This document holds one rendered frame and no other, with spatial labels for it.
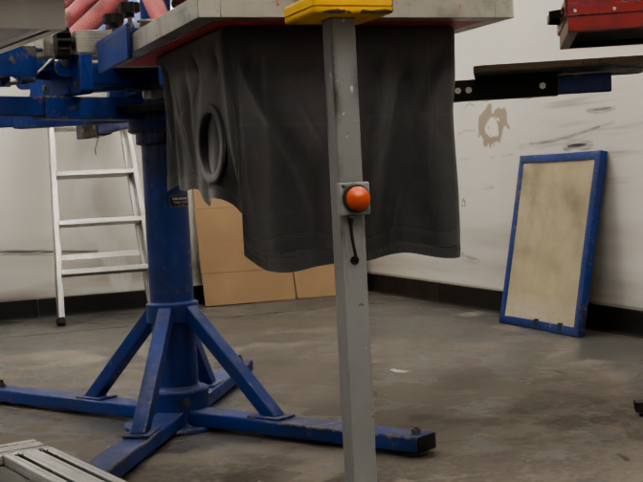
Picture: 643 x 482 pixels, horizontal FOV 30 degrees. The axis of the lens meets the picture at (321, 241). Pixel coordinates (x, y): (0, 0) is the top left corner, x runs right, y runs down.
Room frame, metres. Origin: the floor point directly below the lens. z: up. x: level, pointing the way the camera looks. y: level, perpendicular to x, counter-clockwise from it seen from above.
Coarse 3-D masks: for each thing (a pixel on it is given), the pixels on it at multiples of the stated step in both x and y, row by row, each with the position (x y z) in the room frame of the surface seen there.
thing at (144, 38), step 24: (192, 0) 1.97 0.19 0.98; (216, 0) 1.96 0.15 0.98; (240, 0) 1.98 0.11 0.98; (264, 0) 1.99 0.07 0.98; (288, 0) 2.01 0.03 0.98; (408, 0) 2.09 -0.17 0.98; (432, 0) 2.10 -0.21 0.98; (456, 0) 2.12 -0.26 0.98; (480, 0) 2.14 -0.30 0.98; (504, 0) 2.15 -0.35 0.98; (168, 24) 2.12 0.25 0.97; (192, 24) 2.03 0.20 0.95; (480, 24) 2.23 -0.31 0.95; (144, 48) 2.34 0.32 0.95
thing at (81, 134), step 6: (78, 126) 4.50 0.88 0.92; (84, 126) 4.37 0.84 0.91; (90, 126) 4.27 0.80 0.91; (96, 126) 4.16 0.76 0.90; (102, 126) 4.08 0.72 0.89; (108, 126) 3.99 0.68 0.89; (114, 126) 3.90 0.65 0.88; (120, 126) 3.79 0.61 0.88; (126, 126) 3.70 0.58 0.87; (78, 132) 4.50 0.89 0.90; (84, 132) 4.38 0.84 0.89; (90, 132) 4.27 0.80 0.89; (96, 132) 4.18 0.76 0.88; (102, 132) 4.10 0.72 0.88; (108, 132) 4.11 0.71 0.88; (78, 138) 4.51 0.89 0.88; (84, 138) 4.40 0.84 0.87; (90, 138) 4.42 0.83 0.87; (96, 138) 4.35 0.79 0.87
